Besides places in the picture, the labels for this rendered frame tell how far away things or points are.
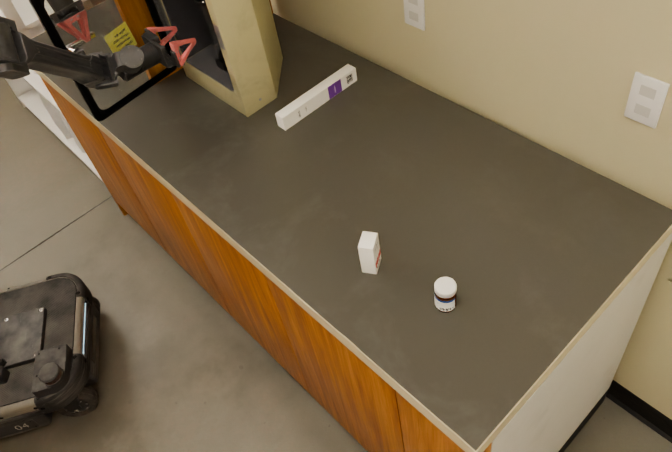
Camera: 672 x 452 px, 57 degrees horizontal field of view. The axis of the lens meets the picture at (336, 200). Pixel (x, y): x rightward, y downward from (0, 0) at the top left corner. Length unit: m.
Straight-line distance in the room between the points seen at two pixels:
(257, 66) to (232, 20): 0.16
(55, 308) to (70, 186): 0.98
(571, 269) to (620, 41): 0.47
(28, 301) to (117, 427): 0.58
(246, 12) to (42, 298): 1.43
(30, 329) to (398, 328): 1.57
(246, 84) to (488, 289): 0.86
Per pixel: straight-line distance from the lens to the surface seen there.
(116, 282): 2.82
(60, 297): 2.56
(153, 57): 1.70
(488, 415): 1.19
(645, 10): 1.33
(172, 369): 2.48
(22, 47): 1.39
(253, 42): 1.70
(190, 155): 1.73
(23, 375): 2.44
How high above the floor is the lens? 2.04
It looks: 47 degrees down
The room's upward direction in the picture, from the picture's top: 12 degrees counter-clockwise
